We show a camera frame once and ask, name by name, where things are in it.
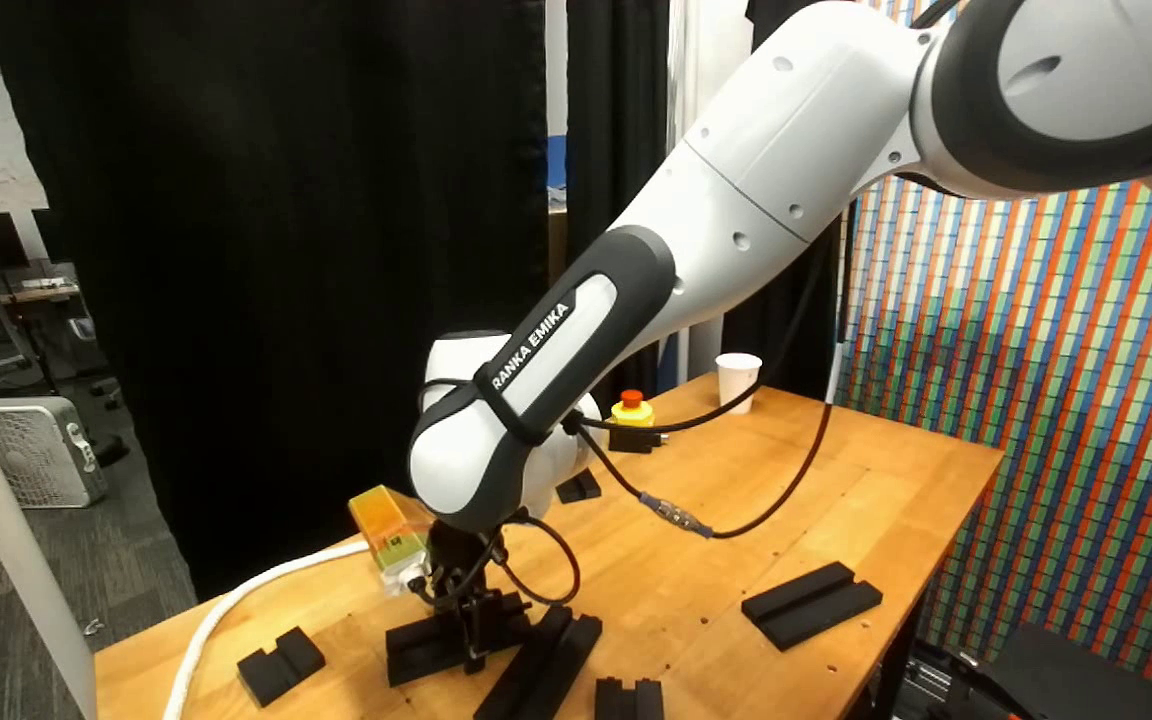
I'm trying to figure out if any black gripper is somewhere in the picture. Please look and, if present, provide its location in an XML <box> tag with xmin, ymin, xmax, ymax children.
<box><xmin>427</xmin><ymin>522</ymin><xmax>502</xmax><ymax>677</ymax></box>

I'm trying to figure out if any wide black track piece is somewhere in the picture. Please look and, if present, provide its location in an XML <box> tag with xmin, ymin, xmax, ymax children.
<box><xmin>741</xmin><ymin>558</ymin><xmax>884</xmax><ymax>651</ymax></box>

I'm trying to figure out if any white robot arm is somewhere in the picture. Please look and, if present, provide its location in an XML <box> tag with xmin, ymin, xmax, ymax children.
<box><xmin>408</xmin><ymin>0</ymin><xmax>1152</xmax><ymax>532</ymax></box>

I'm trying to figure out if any long black track piece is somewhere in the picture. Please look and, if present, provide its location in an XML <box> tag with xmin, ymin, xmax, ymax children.
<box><xmin>471</xmin><ymin>607</ymin><xmax>604</xmax><ymax>720</ymax></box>

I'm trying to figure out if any small black block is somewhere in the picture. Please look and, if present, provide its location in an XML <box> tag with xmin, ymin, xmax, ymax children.
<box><xmin>235</xmin><ymin>627</ymin><xmax>324</xmax><ymax>706</ymax></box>

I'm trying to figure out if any white flexible tube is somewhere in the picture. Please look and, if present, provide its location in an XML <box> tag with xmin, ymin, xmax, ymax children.
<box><xmin>156</xmin><ymin>532</ymin><xmax>374</xmax><ymax>720</ymax></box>

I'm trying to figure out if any white paper cup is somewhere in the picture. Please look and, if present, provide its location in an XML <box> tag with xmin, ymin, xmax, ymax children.
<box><xmin>714</xmin><ymin>352</ymin><xmax>765</xmax><ymax>414</ymax></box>

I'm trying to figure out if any black curtain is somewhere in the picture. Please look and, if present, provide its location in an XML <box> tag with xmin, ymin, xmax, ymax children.
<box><xmin>0</xmin><ymin>0</ymin><xmax>542</xmax><ymax>597</ymax></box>

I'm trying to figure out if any grey box on floor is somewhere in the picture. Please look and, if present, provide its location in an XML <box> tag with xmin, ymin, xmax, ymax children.
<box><xmin>0</xmin><ymin>396</ymin><xmax>104</xmax><ymax>510</ymax></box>

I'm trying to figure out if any colourful patterned panel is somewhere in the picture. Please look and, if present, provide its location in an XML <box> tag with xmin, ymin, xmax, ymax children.
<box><xmin>832</xmin><ymin>0</ymin><xmax>1152</xmax><ymax>710</ymax></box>

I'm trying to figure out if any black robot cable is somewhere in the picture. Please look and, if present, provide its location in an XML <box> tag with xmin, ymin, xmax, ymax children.
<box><xmin>471</xmin><ymin>382</ymin><xmax>838</xmax><ymax>611</ymax></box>

